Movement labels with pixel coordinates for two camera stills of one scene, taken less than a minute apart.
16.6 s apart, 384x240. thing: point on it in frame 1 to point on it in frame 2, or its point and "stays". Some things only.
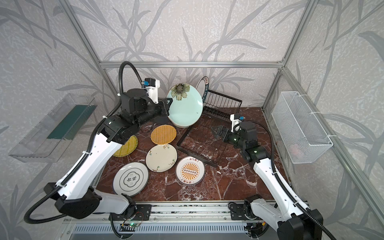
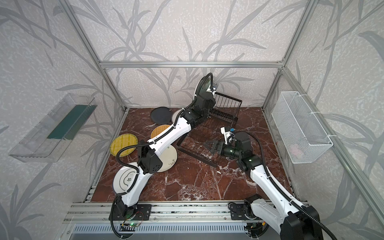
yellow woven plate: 127,148 stays
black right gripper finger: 220,131 to 215,146
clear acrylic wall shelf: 47,141 stays
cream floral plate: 160,158 stays
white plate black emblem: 131,178 stays
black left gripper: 163,106 to 205,91
